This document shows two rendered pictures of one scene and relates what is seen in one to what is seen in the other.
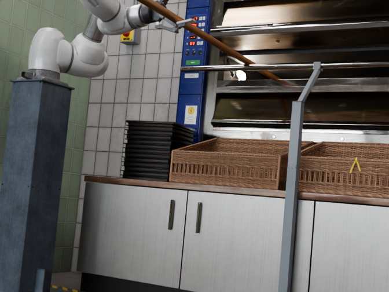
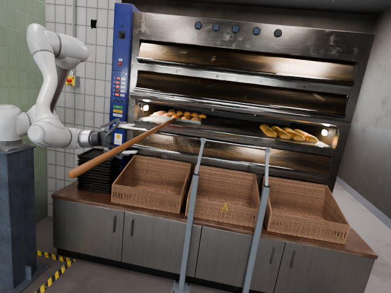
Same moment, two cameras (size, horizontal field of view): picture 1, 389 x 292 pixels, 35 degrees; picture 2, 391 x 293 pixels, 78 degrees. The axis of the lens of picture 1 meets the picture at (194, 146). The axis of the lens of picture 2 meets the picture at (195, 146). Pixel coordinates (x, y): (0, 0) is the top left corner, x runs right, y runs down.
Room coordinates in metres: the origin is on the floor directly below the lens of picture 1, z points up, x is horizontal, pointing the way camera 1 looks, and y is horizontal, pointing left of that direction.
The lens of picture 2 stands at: (1.09, 0.23, 1.50)
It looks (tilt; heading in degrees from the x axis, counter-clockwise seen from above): 13 degrees down; 337
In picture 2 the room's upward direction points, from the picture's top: 7 degrees clockwise
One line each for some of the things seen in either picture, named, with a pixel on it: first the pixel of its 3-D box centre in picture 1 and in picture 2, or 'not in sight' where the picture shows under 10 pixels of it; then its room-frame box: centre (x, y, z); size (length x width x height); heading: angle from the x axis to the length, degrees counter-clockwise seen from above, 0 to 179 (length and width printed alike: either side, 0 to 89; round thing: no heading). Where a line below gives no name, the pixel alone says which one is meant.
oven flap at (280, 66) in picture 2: not in sight; (241, 61); (2.94, -0.88, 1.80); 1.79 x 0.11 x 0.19; 60
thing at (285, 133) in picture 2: not in sight; (285, 132); (3.04, -1.60, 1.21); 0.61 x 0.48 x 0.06; 150
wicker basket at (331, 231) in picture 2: not in sight; (299, 206); (2.40, -1.30, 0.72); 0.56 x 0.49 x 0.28; 62
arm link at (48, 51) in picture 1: (48, 50); (8, 121); (2.96, 0.75, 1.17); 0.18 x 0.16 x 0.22; 125
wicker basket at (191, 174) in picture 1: (243, 160); (154, 181); (2.99, -0.25, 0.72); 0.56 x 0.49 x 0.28; 62
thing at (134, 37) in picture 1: (130, 35); (72, 81); (3.65, 0.45, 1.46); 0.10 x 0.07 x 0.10; 60
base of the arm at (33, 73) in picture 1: (40, 77); (4, 143); (2.93, 0.77, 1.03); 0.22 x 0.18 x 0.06; 148
